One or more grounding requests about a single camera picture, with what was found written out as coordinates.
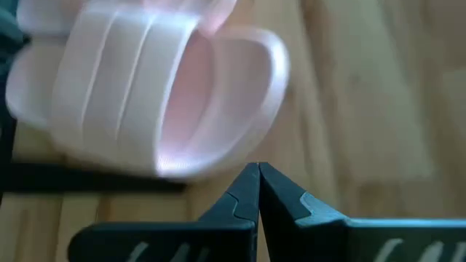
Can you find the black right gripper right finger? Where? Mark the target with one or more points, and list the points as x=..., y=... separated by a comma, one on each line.
x=309, y=240

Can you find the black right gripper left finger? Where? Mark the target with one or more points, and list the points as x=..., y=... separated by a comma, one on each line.
x=218, y=240

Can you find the pink rubber slide sandal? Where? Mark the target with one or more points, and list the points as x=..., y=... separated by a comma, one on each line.
x=127, y=91

